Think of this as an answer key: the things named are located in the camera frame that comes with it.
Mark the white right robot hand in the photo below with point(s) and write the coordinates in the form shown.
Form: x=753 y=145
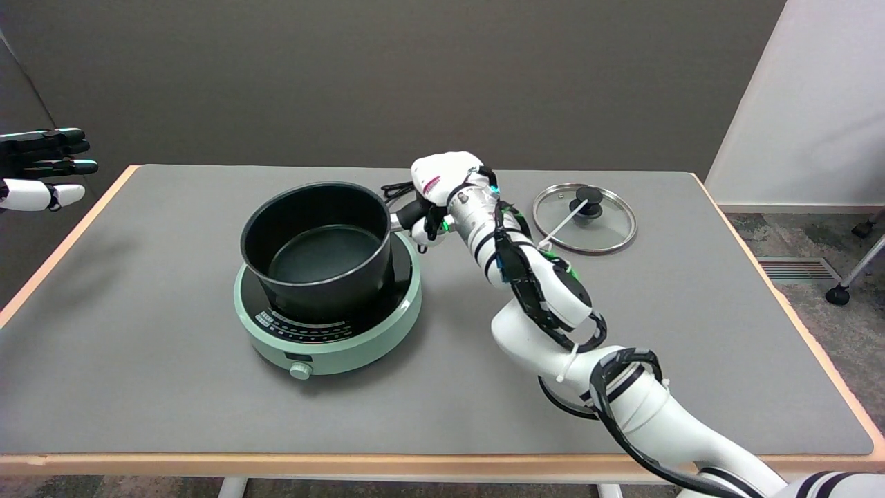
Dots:
x=442 y=176

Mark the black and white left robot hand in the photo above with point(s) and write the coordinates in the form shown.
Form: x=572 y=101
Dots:
x=34 y=195

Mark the black cooking pot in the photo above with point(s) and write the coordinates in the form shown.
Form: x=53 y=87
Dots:
x=318 y=256

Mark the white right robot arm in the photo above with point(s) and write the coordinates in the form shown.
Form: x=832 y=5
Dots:
x=546 y=283

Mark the glass pot lid black knob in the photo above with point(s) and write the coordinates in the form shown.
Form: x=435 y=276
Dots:
x=601 y=225

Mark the green round induction cooker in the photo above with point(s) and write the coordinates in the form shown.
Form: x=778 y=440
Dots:
x=359 y=332

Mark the grey table mat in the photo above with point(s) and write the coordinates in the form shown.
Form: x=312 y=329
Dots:
x=173 y=387

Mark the white table leg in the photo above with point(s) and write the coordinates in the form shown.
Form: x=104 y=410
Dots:
x=233 y=487
x=610 y=491

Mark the floor vent grille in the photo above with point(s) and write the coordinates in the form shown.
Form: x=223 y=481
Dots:
x=798 y=270

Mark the chair base with black casters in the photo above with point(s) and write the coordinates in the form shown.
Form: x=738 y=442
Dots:
x=838 y=295

